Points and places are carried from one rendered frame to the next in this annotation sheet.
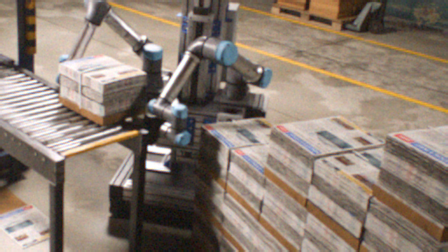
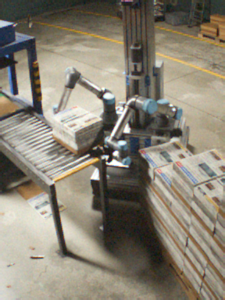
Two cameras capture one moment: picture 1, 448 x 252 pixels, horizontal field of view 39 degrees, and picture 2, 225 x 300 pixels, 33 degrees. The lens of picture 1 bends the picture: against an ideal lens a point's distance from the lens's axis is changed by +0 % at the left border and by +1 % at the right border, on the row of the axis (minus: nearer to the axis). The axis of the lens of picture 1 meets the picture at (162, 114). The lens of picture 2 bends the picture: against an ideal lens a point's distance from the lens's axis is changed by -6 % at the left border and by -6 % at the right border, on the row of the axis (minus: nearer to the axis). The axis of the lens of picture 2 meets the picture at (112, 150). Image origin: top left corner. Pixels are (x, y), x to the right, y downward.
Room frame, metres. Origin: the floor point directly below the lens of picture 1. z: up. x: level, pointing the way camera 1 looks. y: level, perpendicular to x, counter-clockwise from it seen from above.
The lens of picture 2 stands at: (0.11, -0.29, 2.58)
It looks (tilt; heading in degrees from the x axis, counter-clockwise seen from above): 32 degrees down; 6
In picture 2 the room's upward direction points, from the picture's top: 3 degrees counter-clockwise
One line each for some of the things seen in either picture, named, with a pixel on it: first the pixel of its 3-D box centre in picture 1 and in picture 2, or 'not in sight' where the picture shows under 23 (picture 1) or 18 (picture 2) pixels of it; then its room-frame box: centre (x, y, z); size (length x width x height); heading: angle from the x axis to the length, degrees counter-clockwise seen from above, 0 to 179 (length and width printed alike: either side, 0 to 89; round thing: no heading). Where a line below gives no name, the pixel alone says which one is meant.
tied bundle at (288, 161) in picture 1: (325, 160); (204, 179); (2.29, -0.68, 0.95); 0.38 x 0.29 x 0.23; 116
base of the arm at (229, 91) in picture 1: (235, 88); (162, 118); (3.32, -0.41, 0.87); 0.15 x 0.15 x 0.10
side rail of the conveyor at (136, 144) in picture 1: (66, 102); (58, 134); (3.24, 0.54, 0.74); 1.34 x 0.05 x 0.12; 45
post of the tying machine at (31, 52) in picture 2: (26, 58); (37, 102); (3.89, 0.92, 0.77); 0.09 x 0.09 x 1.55; 45
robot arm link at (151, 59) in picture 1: (152, 57); (108, 101); (3.42, 0.08, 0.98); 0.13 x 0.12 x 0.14; 15
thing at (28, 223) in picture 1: (27, 225); (46, 204); (3.10, 0.74, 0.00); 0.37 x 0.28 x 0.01; 45
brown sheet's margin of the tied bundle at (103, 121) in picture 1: (115, 110); (85, 143); (2.95, 0.24, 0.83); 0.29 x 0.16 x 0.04; 135
